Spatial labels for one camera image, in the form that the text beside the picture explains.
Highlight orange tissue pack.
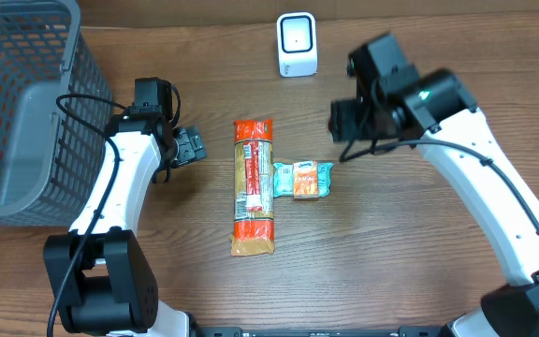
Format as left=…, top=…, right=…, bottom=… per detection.
left=293, top=161, right=319, bottom=198

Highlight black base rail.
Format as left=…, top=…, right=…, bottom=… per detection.
left=189, top=326, right=445, bottom=337

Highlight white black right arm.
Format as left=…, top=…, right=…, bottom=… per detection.
left=328, top=34, right=539, bottom=336

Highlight teal tissue pack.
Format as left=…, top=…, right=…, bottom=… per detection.
left=273, top=161, right=334, bottom=199

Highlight grey plastic basket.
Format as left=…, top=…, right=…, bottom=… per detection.
left=0, top=0, right=111, bottom=227

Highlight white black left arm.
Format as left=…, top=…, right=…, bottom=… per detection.
left=43, top=78, right=207, bottom=337

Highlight white barcode scanner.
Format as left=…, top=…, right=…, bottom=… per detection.
left=276, top=12, right=318, bottom=78

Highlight orange pasta package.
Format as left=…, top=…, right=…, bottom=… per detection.
left=231, top=119, right=275, bottom=256

